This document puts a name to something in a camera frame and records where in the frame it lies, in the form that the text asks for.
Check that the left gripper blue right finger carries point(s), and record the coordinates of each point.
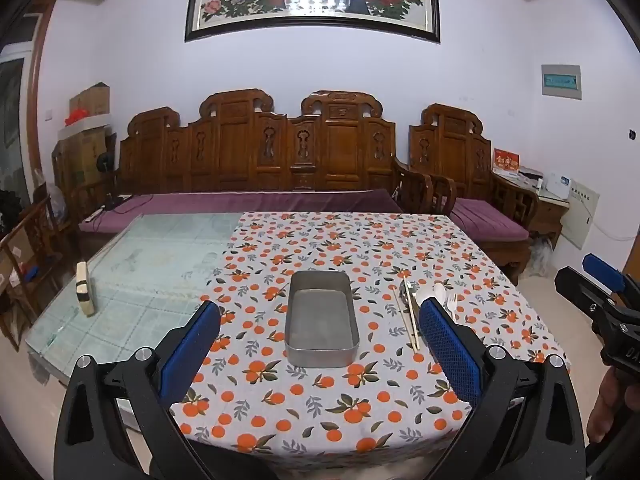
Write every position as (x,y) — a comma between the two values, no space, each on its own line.
(524,421)

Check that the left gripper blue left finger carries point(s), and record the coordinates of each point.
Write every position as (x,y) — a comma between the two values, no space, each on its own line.
(91,440)

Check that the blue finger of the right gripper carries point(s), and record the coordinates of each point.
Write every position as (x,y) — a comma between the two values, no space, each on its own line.
(608,276)

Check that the light bamboo chopstick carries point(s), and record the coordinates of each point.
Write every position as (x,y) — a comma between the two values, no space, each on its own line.
(404,315)
(414,328)

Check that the small white plastic spoon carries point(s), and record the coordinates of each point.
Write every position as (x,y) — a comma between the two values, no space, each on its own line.
(440,293)

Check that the metal fork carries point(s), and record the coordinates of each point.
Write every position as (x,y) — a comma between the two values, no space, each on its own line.
(405,296)

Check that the white plastic fork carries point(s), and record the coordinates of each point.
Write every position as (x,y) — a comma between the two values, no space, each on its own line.
(451,306)

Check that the person's right hand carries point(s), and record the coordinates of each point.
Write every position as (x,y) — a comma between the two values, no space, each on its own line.
(612,395)

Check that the wooden side table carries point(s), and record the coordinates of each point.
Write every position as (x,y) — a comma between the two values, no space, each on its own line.
(537,211)

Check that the metal rectangular tray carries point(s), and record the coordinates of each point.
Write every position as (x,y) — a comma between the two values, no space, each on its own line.
(321,328)

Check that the purple armchair cushion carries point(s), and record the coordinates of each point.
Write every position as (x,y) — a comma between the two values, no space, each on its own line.
(482,222)

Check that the orange-print tablecloth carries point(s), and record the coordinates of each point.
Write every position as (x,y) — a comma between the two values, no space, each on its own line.
(392,400)

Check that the red sign card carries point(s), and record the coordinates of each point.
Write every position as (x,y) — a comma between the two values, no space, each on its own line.
(506,161)

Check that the wooden chair at left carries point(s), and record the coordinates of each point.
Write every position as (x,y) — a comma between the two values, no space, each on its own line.
(32,257)

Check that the carved wooden armchair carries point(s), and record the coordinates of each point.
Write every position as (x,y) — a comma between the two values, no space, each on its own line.
(448,146)

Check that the carved wooden sofa bench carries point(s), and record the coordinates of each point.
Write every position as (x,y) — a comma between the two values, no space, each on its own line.
(340,142)

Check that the stacked cardboard boxes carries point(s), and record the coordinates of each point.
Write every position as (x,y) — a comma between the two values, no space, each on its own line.
(86,135)

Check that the white panel leaning on wall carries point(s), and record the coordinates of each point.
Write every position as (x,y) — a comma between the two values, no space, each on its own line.
(576,223)

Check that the wall electrical panel box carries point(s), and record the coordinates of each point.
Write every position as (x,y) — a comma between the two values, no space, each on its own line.
(562,81)

